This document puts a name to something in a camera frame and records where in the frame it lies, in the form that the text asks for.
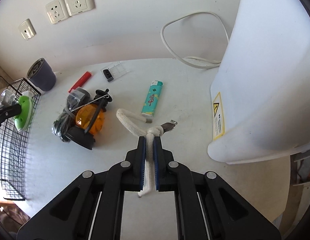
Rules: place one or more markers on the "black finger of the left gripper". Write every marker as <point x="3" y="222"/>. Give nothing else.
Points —
<point x="9" y="112"/>

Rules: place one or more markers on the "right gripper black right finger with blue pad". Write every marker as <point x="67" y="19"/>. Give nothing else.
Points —
<point x="207" y="207"/>

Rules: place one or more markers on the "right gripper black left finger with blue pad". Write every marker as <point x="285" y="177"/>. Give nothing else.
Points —
<point x="91" y="206"/>

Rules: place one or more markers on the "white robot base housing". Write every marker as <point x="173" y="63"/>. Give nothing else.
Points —
<point x="264" y="81"/>

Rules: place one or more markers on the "green white round toy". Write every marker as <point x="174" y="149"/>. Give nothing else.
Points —
<point x="23" y="120"/>

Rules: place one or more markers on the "dark blue lidded tumbler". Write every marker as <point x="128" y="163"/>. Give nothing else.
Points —
<point x="42" y="75"/>

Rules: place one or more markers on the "yellow warning label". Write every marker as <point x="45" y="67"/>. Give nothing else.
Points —
<point x="218" y="117"/>

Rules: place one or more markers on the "red lighter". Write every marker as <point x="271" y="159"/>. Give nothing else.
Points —
<point x="81" y="81"/>

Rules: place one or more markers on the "clear plastic case black inserts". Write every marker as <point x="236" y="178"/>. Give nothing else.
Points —
<point x="113" y="71"/>

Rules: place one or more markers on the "teal patterned lighter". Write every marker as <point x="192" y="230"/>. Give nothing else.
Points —
<point x="152" y="98"/>

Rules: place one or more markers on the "black wire basket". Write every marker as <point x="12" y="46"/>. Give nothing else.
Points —
<point x="13" y="144"/>

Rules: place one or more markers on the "small single wall outlet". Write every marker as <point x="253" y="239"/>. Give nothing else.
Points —
<point x="26" y="29"/>

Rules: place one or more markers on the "left double wall socket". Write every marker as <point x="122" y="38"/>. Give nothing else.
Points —
<point x="57" y="11"/>

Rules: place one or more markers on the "double wall socket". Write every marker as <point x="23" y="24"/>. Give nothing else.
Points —
<point x="57" y="11"/>
<point x="79" y="6"/>

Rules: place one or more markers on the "right double wall socket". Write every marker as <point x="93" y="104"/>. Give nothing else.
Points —
<point x="79" y="6"/>

